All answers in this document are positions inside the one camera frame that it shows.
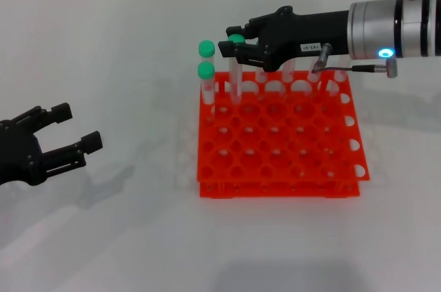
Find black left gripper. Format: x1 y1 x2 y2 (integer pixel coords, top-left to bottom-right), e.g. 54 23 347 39
0 102 104 187

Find orange test tube rack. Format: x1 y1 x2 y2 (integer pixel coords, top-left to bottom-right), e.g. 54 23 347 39
196 70 372 200

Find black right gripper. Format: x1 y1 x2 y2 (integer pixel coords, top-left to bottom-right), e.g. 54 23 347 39
218 6 351 73

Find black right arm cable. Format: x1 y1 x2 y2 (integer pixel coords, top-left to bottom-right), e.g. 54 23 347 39
309 43 400 80

